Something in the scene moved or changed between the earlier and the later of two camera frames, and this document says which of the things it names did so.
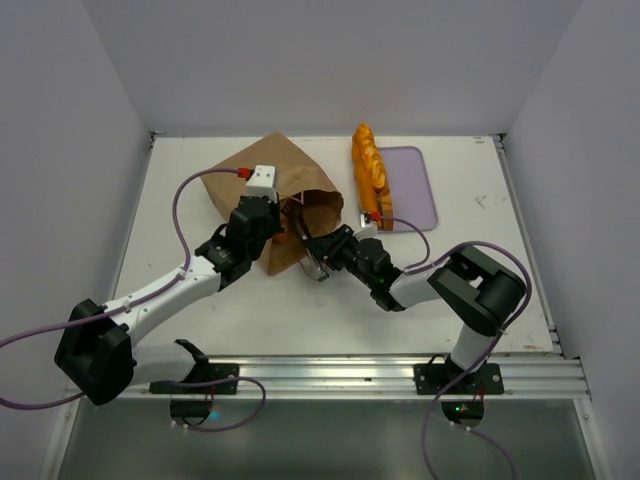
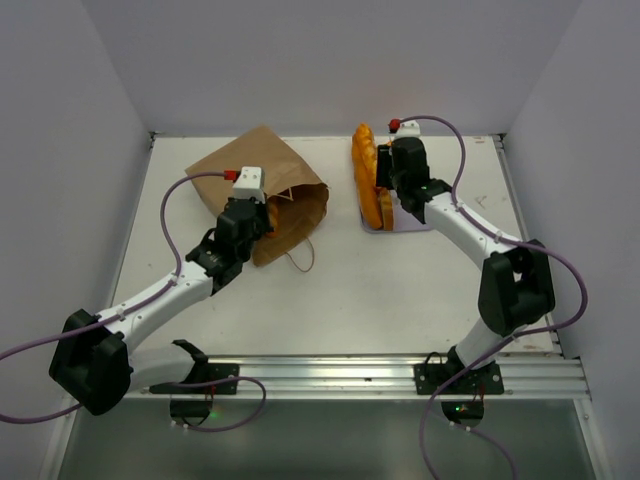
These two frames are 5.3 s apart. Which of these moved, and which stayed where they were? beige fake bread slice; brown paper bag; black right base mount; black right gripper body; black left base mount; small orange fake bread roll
Moved: brown paper bag; small orange fake bread roll; black right gripper body
Stayed: black left base mount; black right base mount; beige fake bread slice
